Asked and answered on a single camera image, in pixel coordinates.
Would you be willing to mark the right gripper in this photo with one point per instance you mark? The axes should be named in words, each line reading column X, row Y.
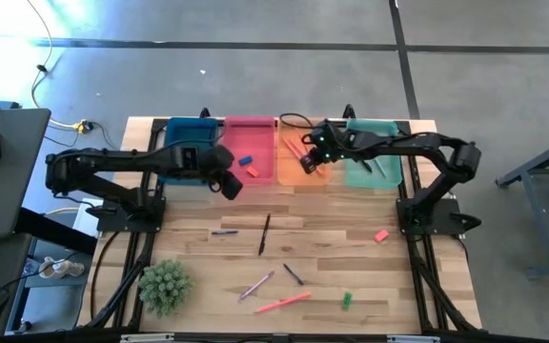
column 334, row 143

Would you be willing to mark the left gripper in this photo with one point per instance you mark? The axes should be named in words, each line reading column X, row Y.
column 219, row 162

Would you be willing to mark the blue eraser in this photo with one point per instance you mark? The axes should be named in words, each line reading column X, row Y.
column 245, row 161

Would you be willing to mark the orange-red eraser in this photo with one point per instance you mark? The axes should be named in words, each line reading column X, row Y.
column 253, row 172

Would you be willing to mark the black pen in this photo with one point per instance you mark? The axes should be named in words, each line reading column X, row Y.
column 367, row 167
column 264, row 234

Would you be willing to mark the teal pen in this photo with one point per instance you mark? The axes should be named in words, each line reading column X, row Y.
column 380, row 168

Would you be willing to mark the pink eraser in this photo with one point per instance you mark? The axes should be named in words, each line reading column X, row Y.
column 381, row 236

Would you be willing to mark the translucent purple pen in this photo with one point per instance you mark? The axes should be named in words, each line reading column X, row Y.
column 257, row 285

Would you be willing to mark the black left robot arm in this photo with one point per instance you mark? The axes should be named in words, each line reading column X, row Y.
column 127, row 159

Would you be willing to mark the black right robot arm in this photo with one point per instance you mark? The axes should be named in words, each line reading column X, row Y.
column 408, row 141

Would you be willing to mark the teal plastic bin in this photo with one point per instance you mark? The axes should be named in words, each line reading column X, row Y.
column 358, row 178

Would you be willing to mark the pink plastic bin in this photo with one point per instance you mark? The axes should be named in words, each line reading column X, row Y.
column 255, row 138

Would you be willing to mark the blue plastic bin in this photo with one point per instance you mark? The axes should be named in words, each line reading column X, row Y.
column 189, row 131

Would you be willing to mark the orange plastic bin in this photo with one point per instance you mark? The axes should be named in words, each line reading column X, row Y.
column 289, row 171

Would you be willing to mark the dark blue crayon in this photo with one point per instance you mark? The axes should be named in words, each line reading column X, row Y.
column 293, row 275
column 224, row 232

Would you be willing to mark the green artificial plant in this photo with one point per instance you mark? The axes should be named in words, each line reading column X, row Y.
column 165, row 286

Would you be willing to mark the yellow plug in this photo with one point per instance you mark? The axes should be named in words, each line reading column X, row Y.
column 82, row 127

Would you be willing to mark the green eraser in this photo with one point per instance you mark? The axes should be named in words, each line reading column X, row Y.
column 347, row 300

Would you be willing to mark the cream-coloured figurine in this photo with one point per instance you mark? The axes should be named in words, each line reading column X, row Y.
column 57, row 268

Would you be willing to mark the dark grey side desk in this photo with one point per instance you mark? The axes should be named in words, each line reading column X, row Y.
column 12, row 181

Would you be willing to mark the black aluminium table frame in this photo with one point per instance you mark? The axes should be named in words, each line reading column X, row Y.
column 434, row 290

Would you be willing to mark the silver metal bracket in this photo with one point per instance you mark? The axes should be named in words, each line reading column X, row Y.
column 147, row 338
column 412, row 339

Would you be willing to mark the grey-blue table frame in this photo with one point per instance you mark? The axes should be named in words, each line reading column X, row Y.
column 536, row 224

